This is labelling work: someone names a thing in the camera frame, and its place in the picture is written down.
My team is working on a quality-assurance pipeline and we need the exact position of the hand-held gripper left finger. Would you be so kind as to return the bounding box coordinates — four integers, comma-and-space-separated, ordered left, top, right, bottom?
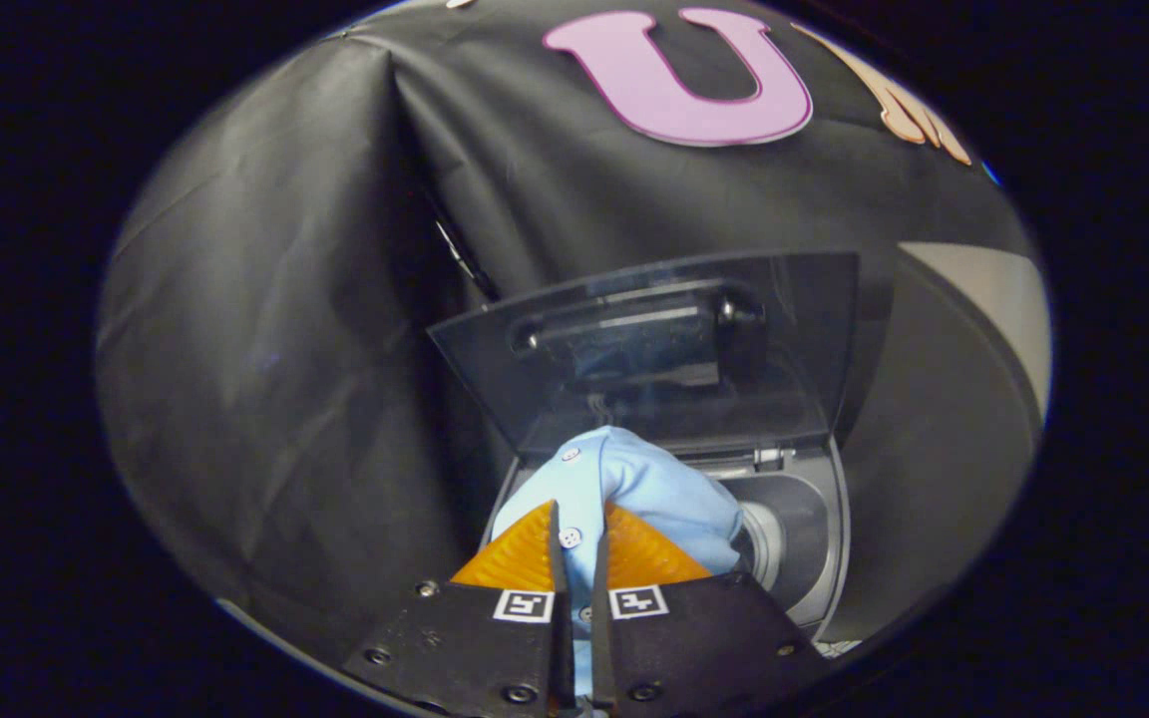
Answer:
343, 501, 575, 718

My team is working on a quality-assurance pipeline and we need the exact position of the beige cabinet with grey top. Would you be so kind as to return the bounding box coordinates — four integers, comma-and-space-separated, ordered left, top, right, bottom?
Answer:
834, 242, 1052, 644

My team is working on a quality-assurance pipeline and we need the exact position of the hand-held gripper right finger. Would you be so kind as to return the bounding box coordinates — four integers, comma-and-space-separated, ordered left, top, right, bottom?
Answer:
589, 502, 835, 717

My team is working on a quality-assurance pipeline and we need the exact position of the black backdrop cloth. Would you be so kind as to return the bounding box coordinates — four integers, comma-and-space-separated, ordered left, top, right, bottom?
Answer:
96, 0, 1034, 639

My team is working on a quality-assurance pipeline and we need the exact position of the light blue shirt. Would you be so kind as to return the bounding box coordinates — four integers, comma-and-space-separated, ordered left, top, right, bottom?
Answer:
490, 426, 745, 699

